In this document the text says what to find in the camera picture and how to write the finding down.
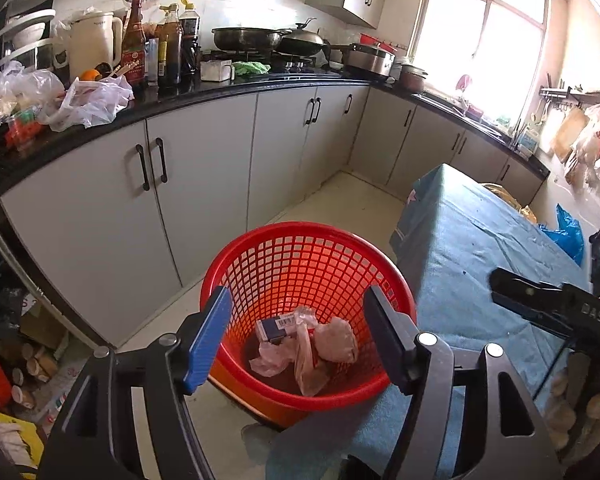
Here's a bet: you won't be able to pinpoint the crumpled pinkish plastic bag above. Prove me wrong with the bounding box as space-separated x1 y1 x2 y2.
314 316 360 364

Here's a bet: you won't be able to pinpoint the steel electric pot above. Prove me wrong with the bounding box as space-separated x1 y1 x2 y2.
343 42 396 78

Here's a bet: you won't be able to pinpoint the wall hook rail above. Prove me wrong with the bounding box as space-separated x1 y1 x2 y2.
539 87 600 103

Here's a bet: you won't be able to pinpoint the yellow cap dark bottle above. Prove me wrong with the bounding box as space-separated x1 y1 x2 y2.
157 4 182 86

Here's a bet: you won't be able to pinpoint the white electric kettle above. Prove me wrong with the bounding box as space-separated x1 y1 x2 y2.
55 11 124 81

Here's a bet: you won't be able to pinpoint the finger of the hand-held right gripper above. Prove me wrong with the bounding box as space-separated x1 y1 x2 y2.
490 267 600 342

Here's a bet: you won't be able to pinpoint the cardboard box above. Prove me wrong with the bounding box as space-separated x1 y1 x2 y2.
20 300 71 351

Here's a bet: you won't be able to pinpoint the black gas stove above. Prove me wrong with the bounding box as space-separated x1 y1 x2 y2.
202 50 341 78

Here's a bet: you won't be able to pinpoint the small brown pot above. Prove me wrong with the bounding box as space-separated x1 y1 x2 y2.
399 64 428 93

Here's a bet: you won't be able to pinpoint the steel wok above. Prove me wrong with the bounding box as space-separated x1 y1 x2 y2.
211 26 293 52

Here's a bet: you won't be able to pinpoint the crumpled clear plastic wrapper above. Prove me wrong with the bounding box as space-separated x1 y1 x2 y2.
250 341 297 377

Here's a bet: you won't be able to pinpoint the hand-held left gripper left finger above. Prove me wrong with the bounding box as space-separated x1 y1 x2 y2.
37 286 233 480

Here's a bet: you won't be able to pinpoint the black wok with lid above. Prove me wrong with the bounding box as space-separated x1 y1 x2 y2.
275 17 331 57

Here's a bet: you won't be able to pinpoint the red plastic basket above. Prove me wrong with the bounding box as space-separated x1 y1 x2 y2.
200 223 417 428

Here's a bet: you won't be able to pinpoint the yellow paper bag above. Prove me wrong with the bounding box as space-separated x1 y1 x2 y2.
0 405 46 471

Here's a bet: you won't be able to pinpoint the blue plastic bag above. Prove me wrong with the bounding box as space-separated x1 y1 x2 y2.
539 203 585 267

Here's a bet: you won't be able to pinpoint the pile of clear plastic bags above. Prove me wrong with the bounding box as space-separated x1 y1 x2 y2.
0 57 66 131

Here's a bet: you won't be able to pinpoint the red label sauce bottle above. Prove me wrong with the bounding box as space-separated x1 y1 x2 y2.
121 0 148 88

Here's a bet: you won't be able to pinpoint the grey base cabinets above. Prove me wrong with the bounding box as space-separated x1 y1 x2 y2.
0 85 551 348

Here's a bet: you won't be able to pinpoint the small blue box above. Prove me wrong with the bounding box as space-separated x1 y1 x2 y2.
256 316 301 346

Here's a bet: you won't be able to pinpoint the white box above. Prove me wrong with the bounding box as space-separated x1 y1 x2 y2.
200 59 235 82

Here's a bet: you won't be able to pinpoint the long clear plastic wrapper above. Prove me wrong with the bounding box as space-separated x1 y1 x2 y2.
287 307 333 397

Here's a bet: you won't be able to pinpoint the window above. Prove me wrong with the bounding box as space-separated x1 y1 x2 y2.
412 0 551 121

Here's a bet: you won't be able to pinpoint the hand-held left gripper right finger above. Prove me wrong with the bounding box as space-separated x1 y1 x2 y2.
364 285 563 480

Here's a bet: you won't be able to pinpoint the white and red plastic bag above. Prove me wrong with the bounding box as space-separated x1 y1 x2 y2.
45 77 135 132

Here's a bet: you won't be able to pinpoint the blue tablecloth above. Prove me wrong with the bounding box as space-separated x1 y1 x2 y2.
265 163 593 480

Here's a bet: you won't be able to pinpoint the yellow plastic bag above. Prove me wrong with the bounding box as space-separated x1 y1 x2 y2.
482 183 537 223

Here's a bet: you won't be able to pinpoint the person's right hand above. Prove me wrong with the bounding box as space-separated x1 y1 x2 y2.
547 352 600 463

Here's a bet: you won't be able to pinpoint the green cloth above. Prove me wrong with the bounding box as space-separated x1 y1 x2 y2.
232 61 271 76

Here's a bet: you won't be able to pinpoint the white dish rack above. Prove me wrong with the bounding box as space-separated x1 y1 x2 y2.
0 0 61 71

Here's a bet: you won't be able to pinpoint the hanging plastic bags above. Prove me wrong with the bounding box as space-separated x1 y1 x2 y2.
550 87 600 208

